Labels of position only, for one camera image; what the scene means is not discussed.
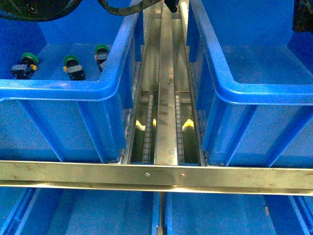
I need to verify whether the blue plastic bin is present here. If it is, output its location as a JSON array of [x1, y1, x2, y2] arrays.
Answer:
[[0, 0, 144, 163], [187, 0, 313, 168]]

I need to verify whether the steel centre divider rail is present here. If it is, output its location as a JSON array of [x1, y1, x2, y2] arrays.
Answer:
[[154, 3, 178, 165]]

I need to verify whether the green push button left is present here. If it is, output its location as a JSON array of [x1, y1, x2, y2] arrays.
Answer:
[[10, 52, 39, 80]]

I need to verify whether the blue left plastic bin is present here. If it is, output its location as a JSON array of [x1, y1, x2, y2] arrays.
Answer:
[[0, 0, 144, 163]]

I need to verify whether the blue lower shelf bin left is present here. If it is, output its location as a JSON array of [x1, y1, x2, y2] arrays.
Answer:
[[0, 187, 160, 235]]

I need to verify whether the blue right plastic bin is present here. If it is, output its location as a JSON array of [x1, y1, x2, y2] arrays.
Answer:
[[187, 0, 313, 168]]

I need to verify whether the blue shelf bin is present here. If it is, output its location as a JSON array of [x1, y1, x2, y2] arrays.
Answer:
[[0, 187, 160, 235], [165, 193, 313, 235]]

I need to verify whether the green push button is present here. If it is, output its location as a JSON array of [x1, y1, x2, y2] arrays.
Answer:
[[63, 55, 86, 81], [94, 44, 110, 72], [10, 52, 39, 80]]

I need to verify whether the green push button right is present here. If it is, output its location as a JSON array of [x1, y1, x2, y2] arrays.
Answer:
[[94, 44, 110, 72]]

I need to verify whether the steel front shelf rail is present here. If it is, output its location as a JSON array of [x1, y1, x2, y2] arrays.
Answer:
[[0, 161, 313, 196]]

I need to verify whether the green push button middle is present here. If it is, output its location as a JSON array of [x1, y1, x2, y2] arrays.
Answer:
[[63, 55, 86, 81]]

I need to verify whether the blue lower shelf bin right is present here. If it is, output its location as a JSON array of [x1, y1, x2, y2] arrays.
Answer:
[[165, 193, 313, 235]]

